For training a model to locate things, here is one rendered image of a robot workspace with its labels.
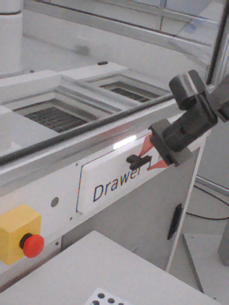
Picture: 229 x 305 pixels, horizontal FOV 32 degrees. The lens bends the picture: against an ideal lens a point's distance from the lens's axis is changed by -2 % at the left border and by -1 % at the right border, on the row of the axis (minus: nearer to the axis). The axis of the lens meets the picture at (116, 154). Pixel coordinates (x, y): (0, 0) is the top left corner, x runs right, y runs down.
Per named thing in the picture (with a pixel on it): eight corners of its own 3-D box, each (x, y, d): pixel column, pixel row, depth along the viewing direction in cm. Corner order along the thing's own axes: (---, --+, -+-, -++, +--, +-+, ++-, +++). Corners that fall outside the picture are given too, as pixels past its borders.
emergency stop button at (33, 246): (46, 252, 65) (48, 233, 63) (28, 264, 62) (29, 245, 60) (33, 244, 66) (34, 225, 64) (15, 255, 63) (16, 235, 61)
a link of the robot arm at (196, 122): (208, 120, 74) (225, 122, 78) (194, 90, 77) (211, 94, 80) (183, 139, 78) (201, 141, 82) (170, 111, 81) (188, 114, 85)
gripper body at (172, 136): (161, 122, 89) (183, 103, 84) (187, 159, 87) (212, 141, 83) (145, 129, 84) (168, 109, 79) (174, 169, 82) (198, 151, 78)
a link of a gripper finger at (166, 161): (143, 148, 94) (170, 125, 88) (161, 172, 93) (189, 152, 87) (127, 156, 89) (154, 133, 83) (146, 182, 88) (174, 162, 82)
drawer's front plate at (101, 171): (155, 170, 103) (163, 131, 98) (82, 216, 81) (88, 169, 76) (149, 167, 104) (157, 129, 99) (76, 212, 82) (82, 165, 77)
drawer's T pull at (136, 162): (150, 161, 90) (152, 156, 89) (133, 171, 84) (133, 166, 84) (138, 155, 92) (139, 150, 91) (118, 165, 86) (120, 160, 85)
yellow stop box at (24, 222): (43, 249, 68) (45, 215, 64) (11, 269, 62) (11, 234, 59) (22, 235, 70) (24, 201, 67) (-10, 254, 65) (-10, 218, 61)
